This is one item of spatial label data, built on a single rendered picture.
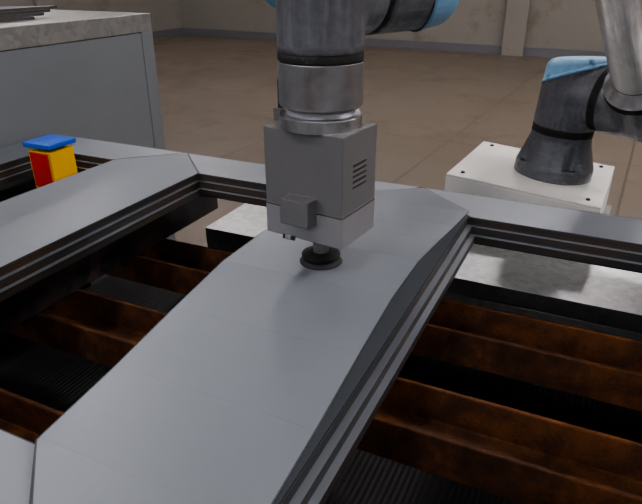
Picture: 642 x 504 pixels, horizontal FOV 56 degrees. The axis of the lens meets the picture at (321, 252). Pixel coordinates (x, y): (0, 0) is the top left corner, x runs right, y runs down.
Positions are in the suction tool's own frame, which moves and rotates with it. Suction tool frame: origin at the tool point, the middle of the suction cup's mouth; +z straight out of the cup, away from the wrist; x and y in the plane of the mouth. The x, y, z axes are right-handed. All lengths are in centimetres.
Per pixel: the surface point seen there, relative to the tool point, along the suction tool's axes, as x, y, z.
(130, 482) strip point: -28.2, 3.2, 2.0
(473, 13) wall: 855, -278, 38
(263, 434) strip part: -20.8, 8.3, 1.2
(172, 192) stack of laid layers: 16.6, -37.8, 3.9
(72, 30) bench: 40, -86, -16
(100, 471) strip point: -28.6, 0.7, 2.0
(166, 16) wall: 779, -814, 56
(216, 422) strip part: -21.6, 4.7, 1.3
